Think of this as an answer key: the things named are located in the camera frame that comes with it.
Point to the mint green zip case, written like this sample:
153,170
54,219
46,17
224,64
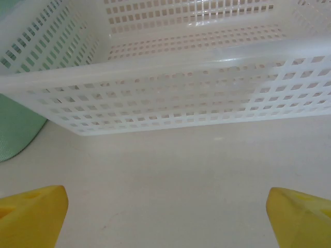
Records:
18,129

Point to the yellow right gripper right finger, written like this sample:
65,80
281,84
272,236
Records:
302,222

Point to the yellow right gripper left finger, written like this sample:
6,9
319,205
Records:
31,219

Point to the white plastic mesh basket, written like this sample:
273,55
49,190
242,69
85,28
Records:
165,75

